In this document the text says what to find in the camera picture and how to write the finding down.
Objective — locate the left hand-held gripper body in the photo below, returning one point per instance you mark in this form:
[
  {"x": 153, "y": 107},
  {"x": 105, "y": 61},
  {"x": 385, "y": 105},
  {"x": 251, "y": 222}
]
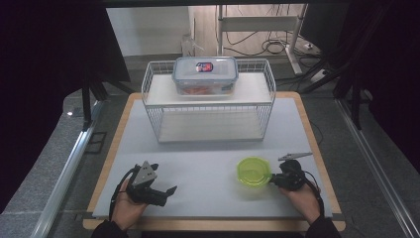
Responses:
[{"x": 144, "y": 175}]

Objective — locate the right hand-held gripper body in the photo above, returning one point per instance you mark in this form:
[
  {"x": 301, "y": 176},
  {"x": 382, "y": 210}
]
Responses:
[{"x": 291, "y": 177}]

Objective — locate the green translucent plastic bowl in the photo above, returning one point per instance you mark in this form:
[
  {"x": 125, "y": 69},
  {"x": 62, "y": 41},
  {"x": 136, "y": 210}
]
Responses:
[{"x": 253, "y": 172}]

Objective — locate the clear plastic container blue-sealed lid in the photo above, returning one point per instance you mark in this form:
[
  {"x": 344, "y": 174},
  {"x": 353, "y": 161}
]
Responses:
[{"x": 204, "y": 79}]

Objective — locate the person's left hand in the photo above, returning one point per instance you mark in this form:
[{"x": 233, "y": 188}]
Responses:
[{"x": 127, "y": 208}]

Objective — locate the grey table mat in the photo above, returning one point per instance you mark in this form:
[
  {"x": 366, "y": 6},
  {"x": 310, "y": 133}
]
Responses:
[{"x": 204, "y": 185}]

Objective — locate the black metal stand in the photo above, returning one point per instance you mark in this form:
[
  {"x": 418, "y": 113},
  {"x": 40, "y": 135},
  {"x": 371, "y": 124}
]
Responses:
[
  {"x": 86, "y": 99},
  {"x": 356, "y": 105}
]

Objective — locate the white power strip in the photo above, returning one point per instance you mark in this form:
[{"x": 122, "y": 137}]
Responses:
[{"x": 318, "y": 76}]

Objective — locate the aluminium floor rail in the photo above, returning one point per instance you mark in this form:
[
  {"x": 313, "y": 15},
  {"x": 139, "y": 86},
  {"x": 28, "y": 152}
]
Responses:
[
  {"x": 66, "y": 172},
  {"x": 376, "y": 158}
]

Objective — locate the white metal desk frame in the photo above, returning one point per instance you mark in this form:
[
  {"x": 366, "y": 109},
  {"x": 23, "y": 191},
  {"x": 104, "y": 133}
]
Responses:
[{"x": 257, "y": 23}]

